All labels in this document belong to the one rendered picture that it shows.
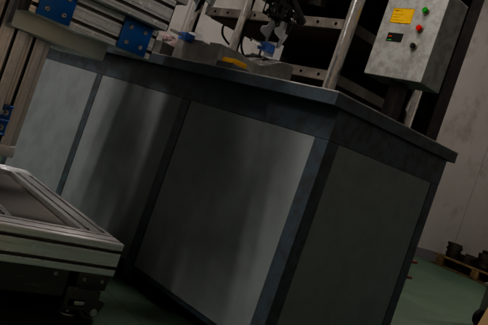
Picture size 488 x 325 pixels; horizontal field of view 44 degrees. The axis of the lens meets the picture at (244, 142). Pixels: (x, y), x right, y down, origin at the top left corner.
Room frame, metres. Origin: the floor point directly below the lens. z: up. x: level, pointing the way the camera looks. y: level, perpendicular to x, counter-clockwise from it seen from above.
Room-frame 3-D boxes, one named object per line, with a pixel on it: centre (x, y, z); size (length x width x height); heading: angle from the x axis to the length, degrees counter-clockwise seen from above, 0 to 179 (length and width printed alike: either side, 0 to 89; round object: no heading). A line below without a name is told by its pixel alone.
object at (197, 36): (2.21, 0.33, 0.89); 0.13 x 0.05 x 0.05; 133
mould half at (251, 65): (2.35, 0.09, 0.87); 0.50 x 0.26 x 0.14; 133
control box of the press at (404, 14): (2.67, -0.57, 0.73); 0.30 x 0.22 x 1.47; 43
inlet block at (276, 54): (2.08, 0.04, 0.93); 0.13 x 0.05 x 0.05; 133
